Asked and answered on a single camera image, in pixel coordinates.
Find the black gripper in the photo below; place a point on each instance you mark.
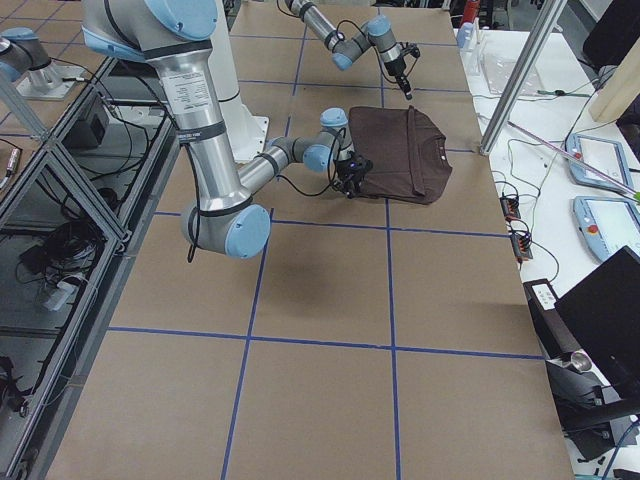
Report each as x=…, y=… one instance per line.
x=398, y=69
x=346, y=176

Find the dark brown t-shirt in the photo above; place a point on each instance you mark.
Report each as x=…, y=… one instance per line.
x=407, y=152

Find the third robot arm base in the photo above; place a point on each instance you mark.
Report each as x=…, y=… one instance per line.
x=24, y=59

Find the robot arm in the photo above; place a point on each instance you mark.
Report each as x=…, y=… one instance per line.
x=347, y=42
x=175, y=38

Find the red cylinder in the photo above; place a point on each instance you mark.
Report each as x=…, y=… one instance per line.
x=471, y=11

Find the orange black connector box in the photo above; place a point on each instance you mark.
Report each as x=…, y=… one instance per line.
x=510, y=208

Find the far blue teach pendant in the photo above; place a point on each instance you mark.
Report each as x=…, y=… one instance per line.
x=606, y=156

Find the blue teach pendant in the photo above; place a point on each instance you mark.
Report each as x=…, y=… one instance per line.
x=606, y=156
x=607, y=225

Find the black label box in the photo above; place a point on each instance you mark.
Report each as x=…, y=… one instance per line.
x=541, y=303

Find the near blue teach pendant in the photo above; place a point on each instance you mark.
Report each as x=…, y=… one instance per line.
x=607, y=225

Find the reacher grabber stick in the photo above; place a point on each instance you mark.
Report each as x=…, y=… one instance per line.
x=576, y=158

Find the metal cup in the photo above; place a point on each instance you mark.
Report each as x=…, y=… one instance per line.
x=579, y=362

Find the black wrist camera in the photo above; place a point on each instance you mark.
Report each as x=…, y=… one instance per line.
x=410, y=49

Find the aluminium frame post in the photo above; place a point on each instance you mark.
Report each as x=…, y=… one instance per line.
x=533, y=46

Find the aluminium frame rail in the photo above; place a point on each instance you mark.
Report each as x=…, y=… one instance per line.
x=73, y=215

